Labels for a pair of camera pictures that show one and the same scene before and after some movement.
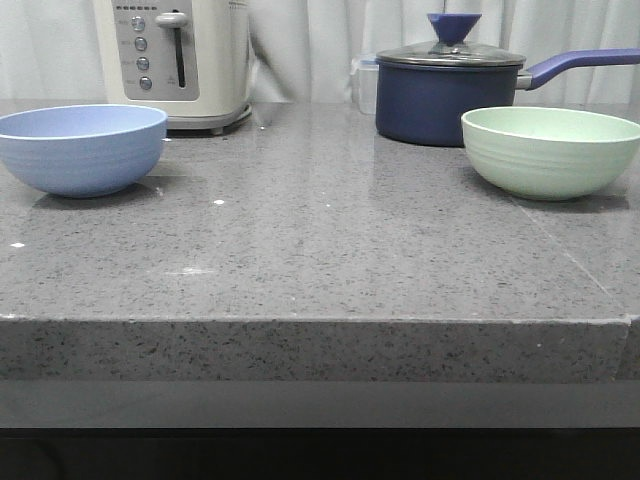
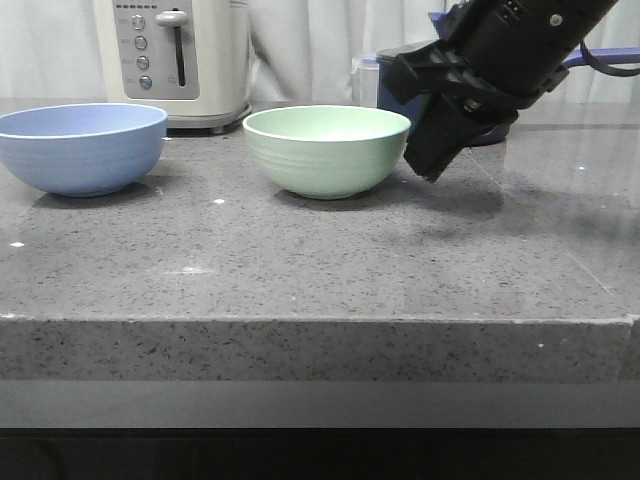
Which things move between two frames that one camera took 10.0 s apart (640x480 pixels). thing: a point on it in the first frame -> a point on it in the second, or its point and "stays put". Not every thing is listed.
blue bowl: x=83 y=150 stays put
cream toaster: x=188 y=58 stays put
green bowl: x=551 y=154 -> x=327 y=151
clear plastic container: x=367 y=72 stays put
